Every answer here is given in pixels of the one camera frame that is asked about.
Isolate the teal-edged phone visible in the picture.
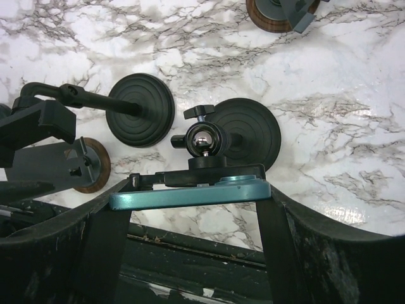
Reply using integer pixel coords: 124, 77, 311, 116
109, 175, 271, 211

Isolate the black tall round-base phone stand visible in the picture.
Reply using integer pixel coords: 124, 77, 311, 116
13, 73, 175, 148

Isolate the brown-base phone stand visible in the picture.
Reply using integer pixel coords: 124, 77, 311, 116
5, 137, 111, 198
246, 0, 320, 34

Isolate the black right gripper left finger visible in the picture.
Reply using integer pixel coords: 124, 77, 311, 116
1, 182, 131, 303

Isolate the brown-base far phone stand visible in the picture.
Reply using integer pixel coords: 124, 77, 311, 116
246, 0, 320, 34

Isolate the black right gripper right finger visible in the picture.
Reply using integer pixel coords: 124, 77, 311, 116
256, 188, 404, 303

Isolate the black right round-base stand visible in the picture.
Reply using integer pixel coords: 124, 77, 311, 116
128, 98, 282, 191

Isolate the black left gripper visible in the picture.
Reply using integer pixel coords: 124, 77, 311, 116
0, 99, 76, 203

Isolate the brown-base near phone stand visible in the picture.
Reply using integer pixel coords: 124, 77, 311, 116
5, 137, 111, 198

